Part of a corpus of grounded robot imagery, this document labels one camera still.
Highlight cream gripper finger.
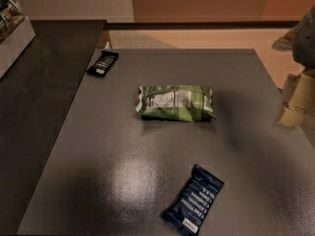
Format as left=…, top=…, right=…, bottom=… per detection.
left=283, top=74, right=298, bottom=105
left=279, top=73, right=315, bottom=128

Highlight green jalapeno chip bag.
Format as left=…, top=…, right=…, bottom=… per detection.
left=136, top=85, right=216, bottom=122

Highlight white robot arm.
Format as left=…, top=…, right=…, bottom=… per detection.
left=278, top=6, right=315, bottom=128

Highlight dark blue snack bag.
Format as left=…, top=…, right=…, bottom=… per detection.
left=161, top=164, right=224, bottom=236

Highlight black snack bar wrapper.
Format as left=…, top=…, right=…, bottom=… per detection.
left=86, top=51, right=119, bottom=77

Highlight white snack display box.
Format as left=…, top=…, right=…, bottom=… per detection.
left=0, top=18, right=35, bottom=79

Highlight patterned snack bags in box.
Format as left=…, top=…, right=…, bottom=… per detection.
left=0, top=0, right=25, bottom=42

